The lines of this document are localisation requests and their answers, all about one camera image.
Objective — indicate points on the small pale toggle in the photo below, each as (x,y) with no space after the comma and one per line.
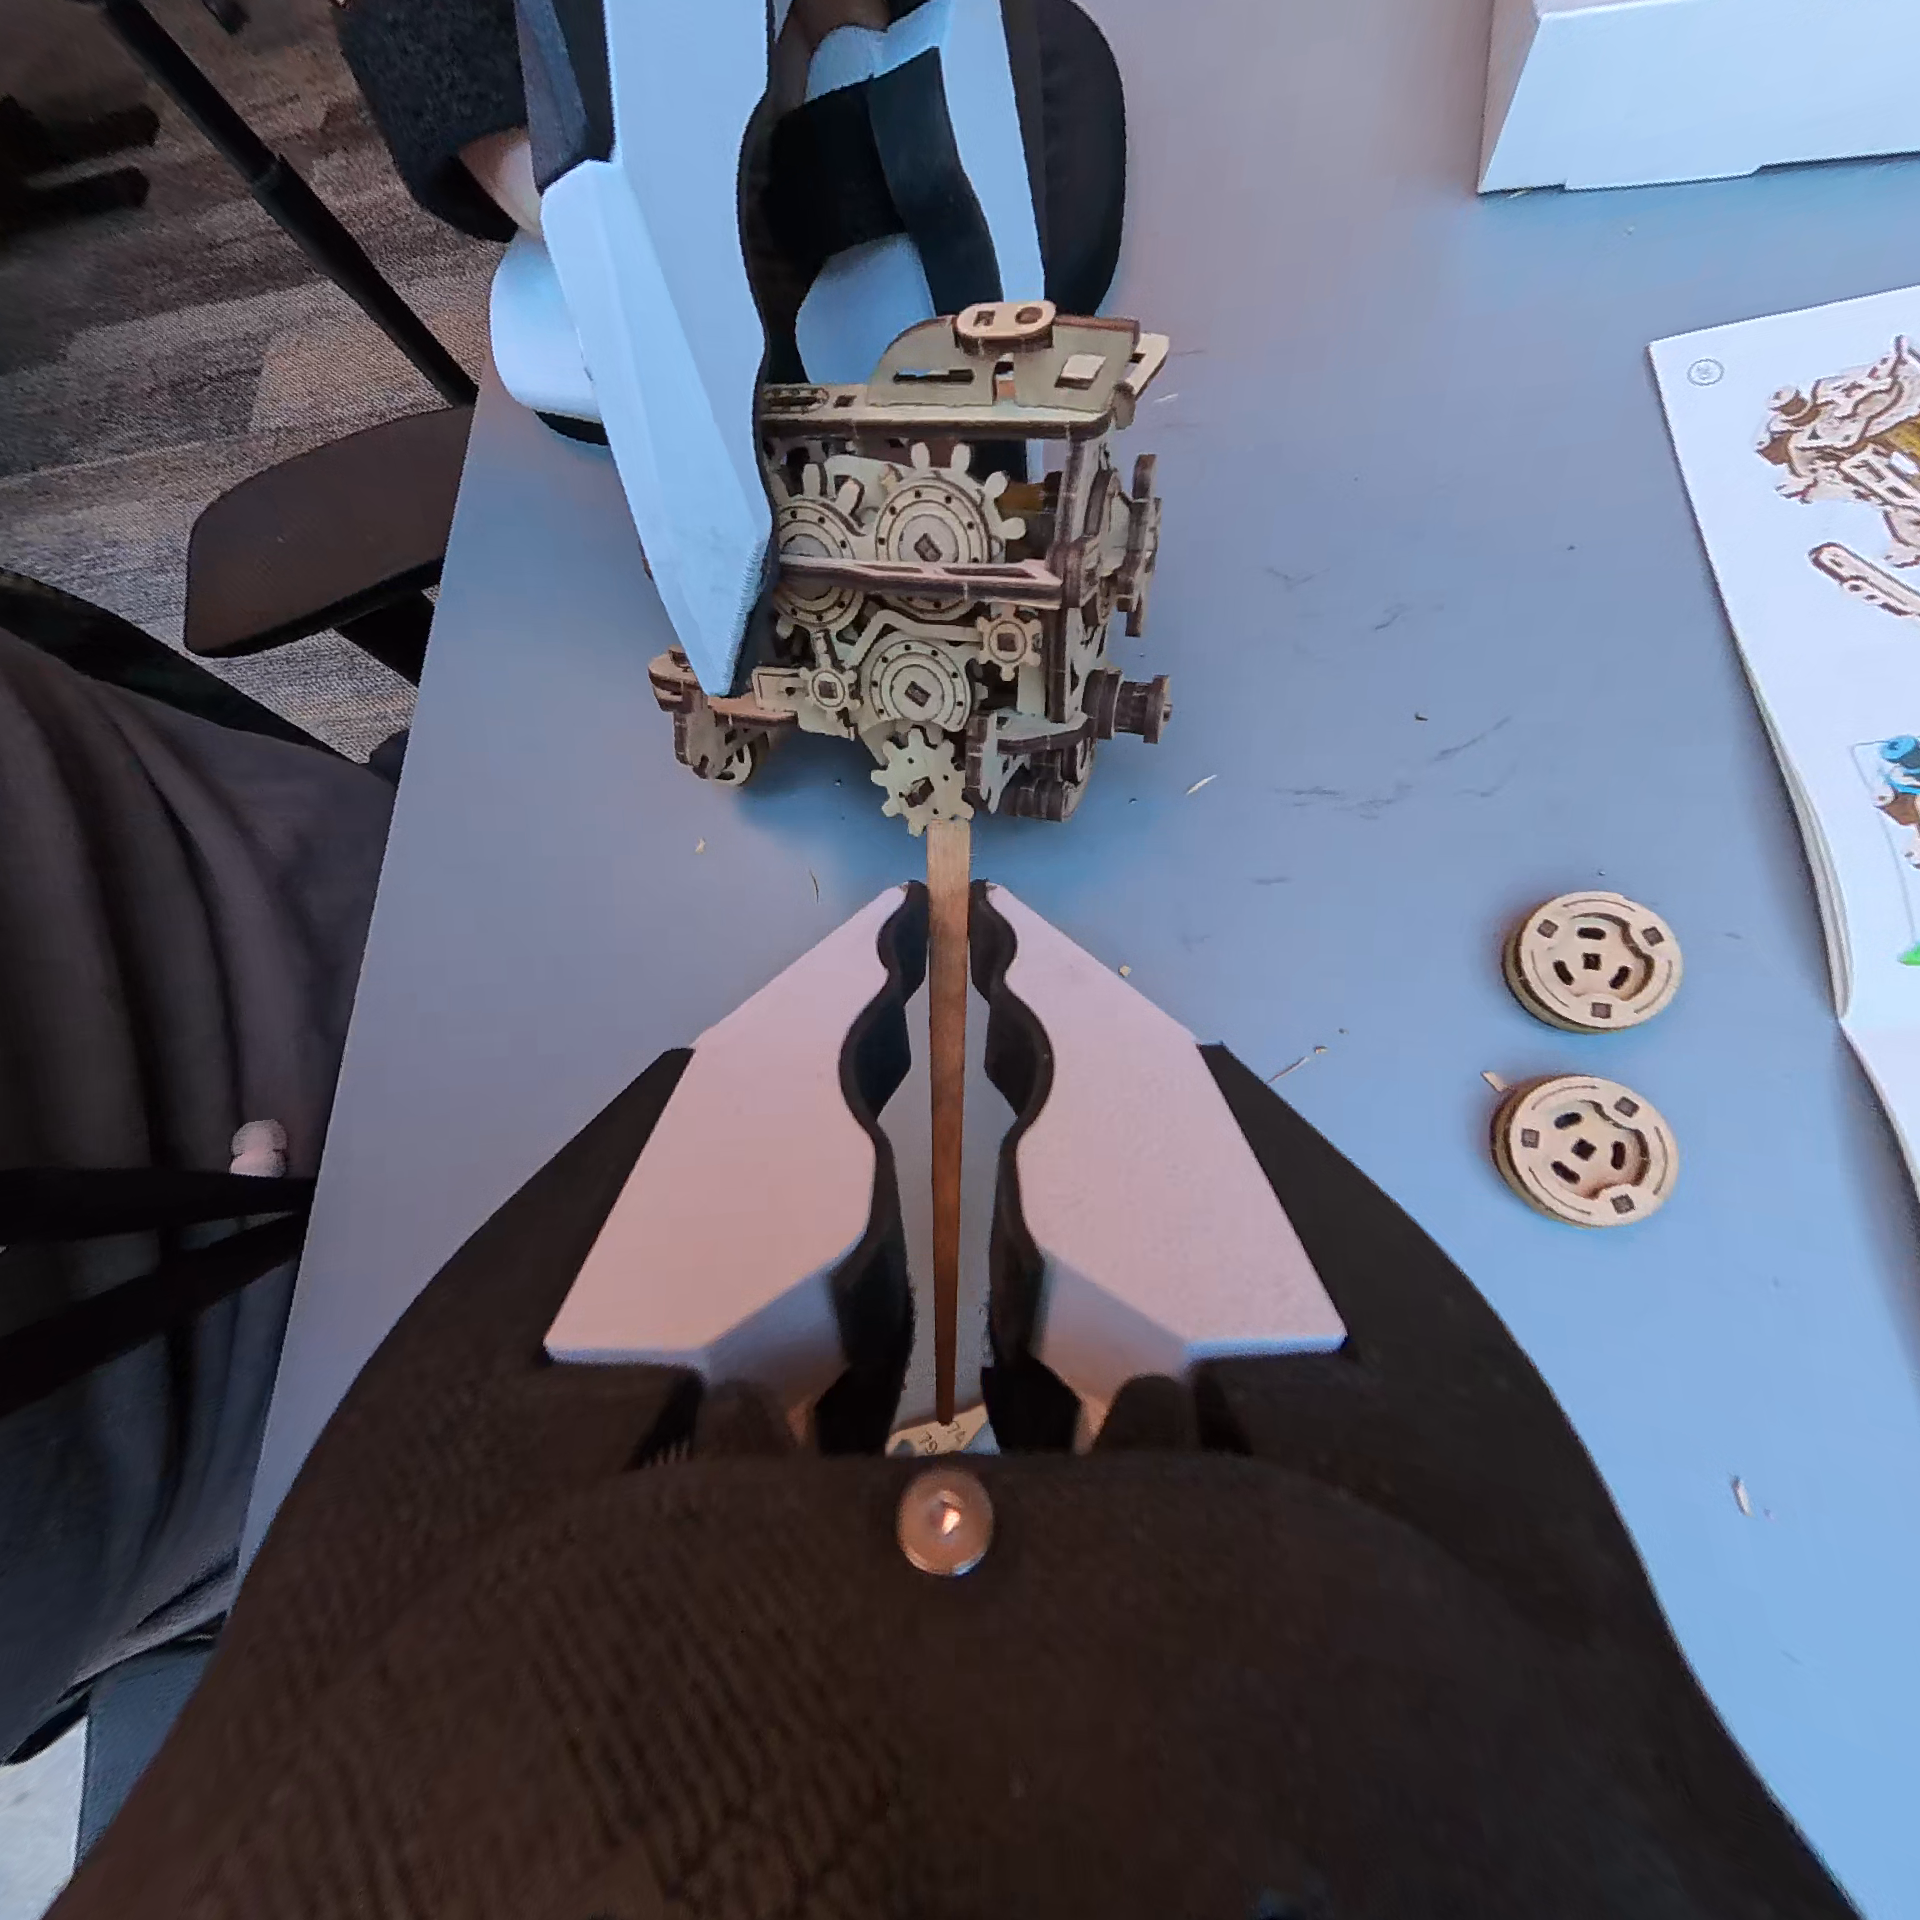
(260,1148)

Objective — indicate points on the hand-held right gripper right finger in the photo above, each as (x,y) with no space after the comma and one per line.
(1171,1201)

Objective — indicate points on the person's grey clothing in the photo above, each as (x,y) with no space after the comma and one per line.
(150,902)

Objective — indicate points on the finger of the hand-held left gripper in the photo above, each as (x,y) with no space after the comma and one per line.
(1005,149)
(662,329)

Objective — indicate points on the person's left hand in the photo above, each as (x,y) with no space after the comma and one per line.
(508,182)

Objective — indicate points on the white cardboard box tray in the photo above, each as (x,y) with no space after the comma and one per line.
(1652,106)

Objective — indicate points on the illustrated instruction booklet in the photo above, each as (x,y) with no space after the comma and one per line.
(1786,616)

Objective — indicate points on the black office chair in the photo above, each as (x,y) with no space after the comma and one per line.
(316,524)

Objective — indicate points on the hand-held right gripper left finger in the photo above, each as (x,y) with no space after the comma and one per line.
(722,1201)

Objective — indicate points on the thin wooden stick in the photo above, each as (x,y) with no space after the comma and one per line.
(950,1125)

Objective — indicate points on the round wooden wheel disc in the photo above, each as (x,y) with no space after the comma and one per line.
(1595,960)
(1585,1150)

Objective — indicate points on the wooden mechanical gear model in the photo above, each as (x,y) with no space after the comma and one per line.
(931,599)

